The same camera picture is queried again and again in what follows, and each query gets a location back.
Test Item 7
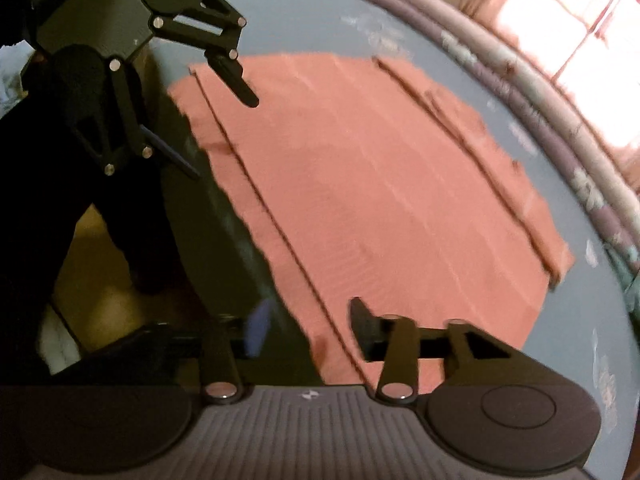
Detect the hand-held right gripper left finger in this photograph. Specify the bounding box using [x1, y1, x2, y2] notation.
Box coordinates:
[75, 299, 275, 405]

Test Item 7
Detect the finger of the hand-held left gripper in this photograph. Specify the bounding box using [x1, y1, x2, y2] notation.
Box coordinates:
[150, 0, 261, 109]
[74, 57, 202, 180]

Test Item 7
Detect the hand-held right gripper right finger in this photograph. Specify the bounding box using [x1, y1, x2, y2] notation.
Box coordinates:
[349, 296, 533, 403]

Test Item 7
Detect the orange striped sweater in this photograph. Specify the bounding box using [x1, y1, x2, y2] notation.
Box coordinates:
[167, 52, 576, 391]

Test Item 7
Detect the folded floral quilt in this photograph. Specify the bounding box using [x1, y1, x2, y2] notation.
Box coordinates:
[337, 0, 640, 281]

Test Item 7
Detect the pink striped curtain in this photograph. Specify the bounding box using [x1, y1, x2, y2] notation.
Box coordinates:
[460, 0, 640, 161]

